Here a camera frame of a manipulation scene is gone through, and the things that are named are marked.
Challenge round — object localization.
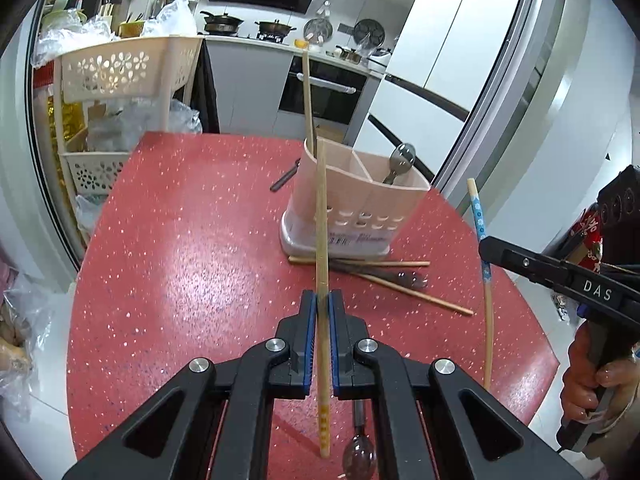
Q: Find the dark handled spoon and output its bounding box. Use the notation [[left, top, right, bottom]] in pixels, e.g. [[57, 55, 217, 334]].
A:
[[342, 400, 376, 480]]

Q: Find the plain bamboo chopstick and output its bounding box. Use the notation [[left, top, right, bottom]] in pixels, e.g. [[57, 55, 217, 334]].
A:
[[316, 140, 331, 458]]

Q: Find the blue patterned chopstick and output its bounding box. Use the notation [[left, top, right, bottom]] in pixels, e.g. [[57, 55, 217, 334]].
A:
[[466, 178, 495, 391]]

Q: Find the steel spoon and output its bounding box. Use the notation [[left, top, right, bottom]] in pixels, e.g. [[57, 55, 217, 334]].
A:
[[383, 143, 416, 185]]

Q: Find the right hand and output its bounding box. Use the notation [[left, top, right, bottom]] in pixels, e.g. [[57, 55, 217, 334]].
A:
[[561, 323, 639, 422]]

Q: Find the pink utensil holder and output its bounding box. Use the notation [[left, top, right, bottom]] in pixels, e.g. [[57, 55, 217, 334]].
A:
[[280, 139, 431, 260]]

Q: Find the dark chopstick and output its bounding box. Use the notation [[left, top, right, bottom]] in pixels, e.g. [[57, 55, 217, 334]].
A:
[[269, 158, 300, 193]]

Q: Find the white refrigerator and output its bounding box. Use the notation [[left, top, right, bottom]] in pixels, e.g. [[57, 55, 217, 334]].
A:
[[355, 0, 520, 174]]

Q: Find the built-in black oven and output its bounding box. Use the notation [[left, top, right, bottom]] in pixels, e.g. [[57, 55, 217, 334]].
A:
[[279, 55, 367, 125]]

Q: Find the black apron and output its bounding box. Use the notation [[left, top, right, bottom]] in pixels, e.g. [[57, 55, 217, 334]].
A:
[[190, 40, 220, 134]]

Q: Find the beige plastic storage rack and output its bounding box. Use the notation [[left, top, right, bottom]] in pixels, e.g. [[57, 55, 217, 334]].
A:
[[49, 34, 205, 196]]

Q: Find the brass pot on stove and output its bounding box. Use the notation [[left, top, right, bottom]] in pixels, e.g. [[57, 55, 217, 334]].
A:
[[256, 20, 295, 44]]

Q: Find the black wok on stove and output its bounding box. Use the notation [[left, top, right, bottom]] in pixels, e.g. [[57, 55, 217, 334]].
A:
[[201, 11, 244, 36]]

